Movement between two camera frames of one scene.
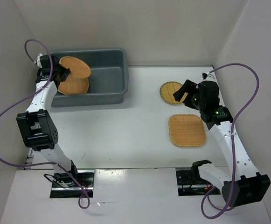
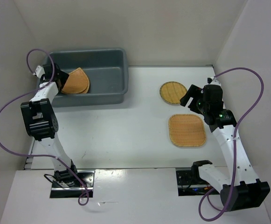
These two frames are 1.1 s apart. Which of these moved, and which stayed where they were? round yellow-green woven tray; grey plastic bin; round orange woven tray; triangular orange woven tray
Moved: round orange woven tray
Stayed: triangular orange woven tray; round yellow-green woven tray; grey plastic bin
